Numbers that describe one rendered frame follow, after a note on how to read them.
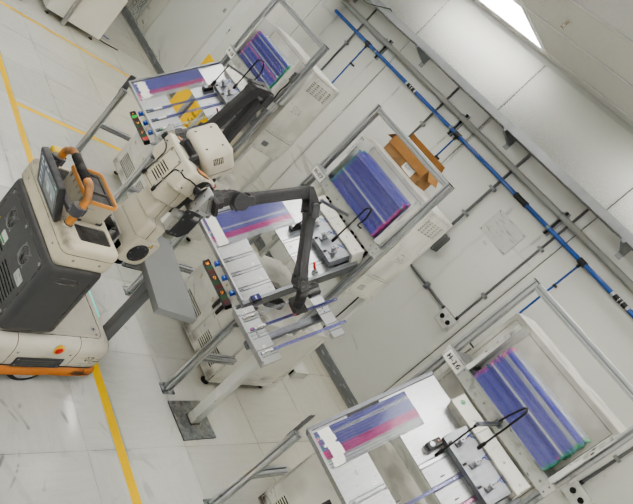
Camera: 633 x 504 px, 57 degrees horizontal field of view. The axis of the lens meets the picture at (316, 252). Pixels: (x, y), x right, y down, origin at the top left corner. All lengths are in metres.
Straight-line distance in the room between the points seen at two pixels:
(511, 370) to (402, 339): 2.02
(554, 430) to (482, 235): 2.19
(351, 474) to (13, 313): 1.57
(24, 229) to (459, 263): 3.18
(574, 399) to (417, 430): 0.73
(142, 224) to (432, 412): 1.62
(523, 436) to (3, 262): 2.35
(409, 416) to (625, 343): 1.87
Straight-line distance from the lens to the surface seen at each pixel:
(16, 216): 2.74
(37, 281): 2.50
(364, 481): 2.75
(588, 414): 2.97
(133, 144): 4.84
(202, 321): 3.75
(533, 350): 3.03
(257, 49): 4.45
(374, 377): 4.85
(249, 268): 3.26
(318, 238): 3.35
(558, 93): 4.92
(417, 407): 2.94
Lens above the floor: 2.07
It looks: 17 degrees down
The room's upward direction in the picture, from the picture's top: 46 degrees clockwise
